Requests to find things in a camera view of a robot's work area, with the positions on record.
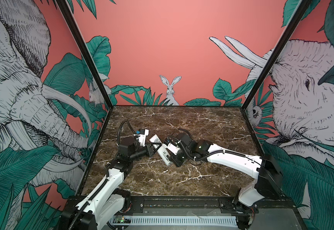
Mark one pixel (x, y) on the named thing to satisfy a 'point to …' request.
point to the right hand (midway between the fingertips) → (168, 158)
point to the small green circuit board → (122, 219)
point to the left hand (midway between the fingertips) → (160, 143)
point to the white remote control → (161, 151)
